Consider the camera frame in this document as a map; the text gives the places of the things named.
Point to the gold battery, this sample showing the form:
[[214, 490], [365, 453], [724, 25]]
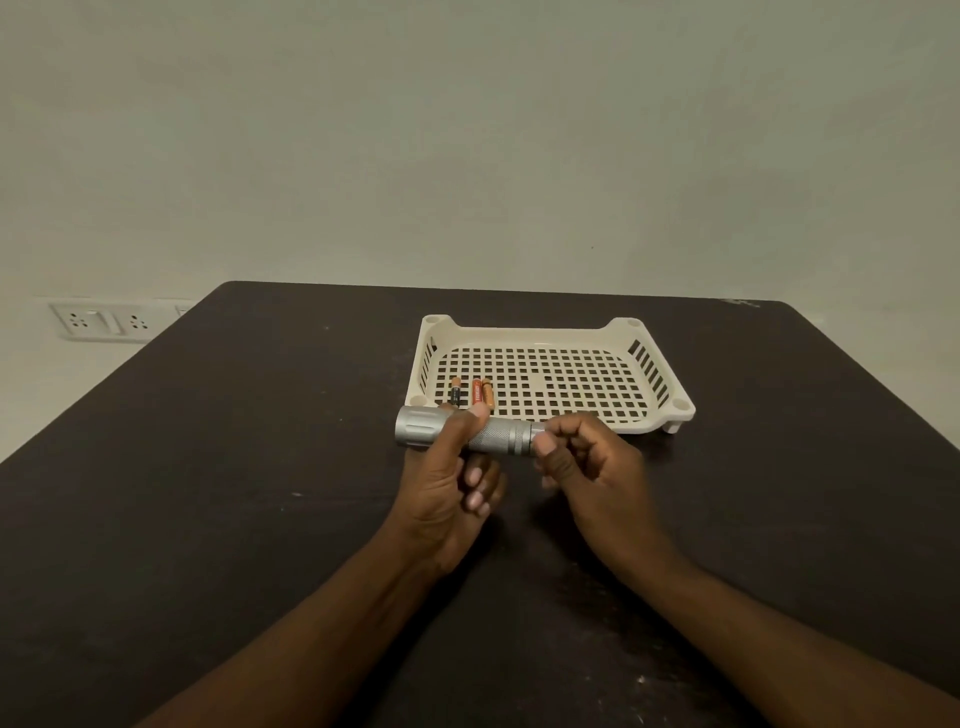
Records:
[[487, 394]]

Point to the person's right thumb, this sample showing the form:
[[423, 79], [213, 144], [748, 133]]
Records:
[[551, 448]]

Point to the white wall socket panel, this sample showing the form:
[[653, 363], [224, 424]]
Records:
[[112, 321]]

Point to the black and copper battery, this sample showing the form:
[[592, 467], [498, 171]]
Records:
[[454, 392]]

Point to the person's left forearm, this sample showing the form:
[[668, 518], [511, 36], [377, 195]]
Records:
[[315, 637]]

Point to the person's right hand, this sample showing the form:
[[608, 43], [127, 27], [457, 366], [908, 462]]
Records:
[[607, 495]]

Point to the person's left hand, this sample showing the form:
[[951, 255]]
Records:
[[439, 502]]

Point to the silver metal flashlight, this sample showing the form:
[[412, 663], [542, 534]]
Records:
[[480, 433]]

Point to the cream perforated plastic tray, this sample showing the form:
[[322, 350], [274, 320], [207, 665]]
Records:
[[551, 375]]

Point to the person's left thumb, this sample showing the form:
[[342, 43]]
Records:
[[469, 426]]

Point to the person's right forearm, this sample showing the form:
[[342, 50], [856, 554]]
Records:
[[787, 652]]

